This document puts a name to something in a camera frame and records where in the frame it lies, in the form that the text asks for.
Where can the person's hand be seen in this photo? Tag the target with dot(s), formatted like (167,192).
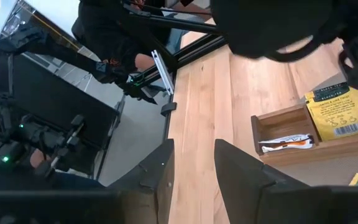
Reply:
(37,158)

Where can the black table clamp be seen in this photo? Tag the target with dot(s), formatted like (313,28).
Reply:
(168,109)

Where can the orange white tea bag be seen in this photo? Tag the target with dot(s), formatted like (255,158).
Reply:
(287,143)

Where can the black aluminium table frame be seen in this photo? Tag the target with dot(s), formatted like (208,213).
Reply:
(197,51)

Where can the brown wooden tea box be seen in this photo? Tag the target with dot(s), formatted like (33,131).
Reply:
(291,157)

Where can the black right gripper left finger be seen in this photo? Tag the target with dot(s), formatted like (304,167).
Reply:
(157,174)

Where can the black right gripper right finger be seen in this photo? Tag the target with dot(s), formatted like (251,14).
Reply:
(238,180)

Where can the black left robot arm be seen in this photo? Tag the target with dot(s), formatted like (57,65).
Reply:
(259,25)

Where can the person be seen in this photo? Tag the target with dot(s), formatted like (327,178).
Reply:
(104,31)

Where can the silver aluminium bracket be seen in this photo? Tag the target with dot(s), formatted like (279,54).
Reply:
(163,73)

